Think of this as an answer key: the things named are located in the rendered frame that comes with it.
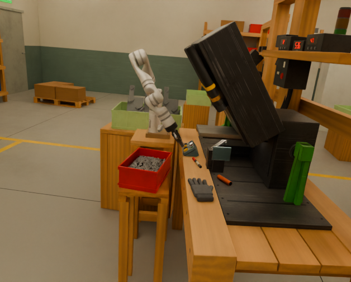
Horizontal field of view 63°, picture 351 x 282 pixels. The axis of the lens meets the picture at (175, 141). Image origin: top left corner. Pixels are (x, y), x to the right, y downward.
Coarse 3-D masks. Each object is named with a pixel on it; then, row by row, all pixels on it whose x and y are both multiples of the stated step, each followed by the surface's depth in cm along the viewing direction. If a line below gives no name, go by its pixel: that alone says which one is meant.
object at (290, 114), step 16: (288, 112) 147; (288, 128) 129; (304, 128) 130; (272, 144) 136; (288, 144) 132; (256, 160) 158; (272, 160) 135; (288, 160) 134; (272, 176) 137; (288, 176) 137
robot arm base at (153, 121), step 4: (152, 112) 214; (152, 116) 215; (156, 116) 215; (152, 120) 216; (156, 120) 216; (152, 124) 217; (156, 124) 217; (152, 128) 218; (156, 128) 218; (152, 132) 219; (156, 132) 219
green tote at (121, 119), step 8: (120, 104) 283; (112, 112) 250; (120, 112) 250; (128, 112) 250; (136, 112) 250; (144, 112) 249; (112, 120) 252; (120, 120) 252; (128, 120) 252; (136, 120) 252; (144, 120) 252; (176, 120) 252; (112, 128) 255; (120, 128) 255; (128, 128) 254; (136, 128) 254; (144, 128) 254; (176, 128) 254
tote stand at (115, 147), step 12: (108, 132) 252; (120, 132) 250; (132, 132) 249; (108, 144) 255; (120, 144) 254; (108, 156) 259; (120, 156) 257; (108, 168) 262; (108, 180) 266; (108, 192) 270; (108, 204) 274; (168, 216) 267
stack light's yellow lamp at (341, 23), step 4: (336, 20) 129; (340, 20) 127; (344, 20) 127; (348, 20) 127; (336, 24) 129; (340, 24) 128; (344, 24) 127; (336, 28) 129; (340, 28) 128; (344, 28) 128
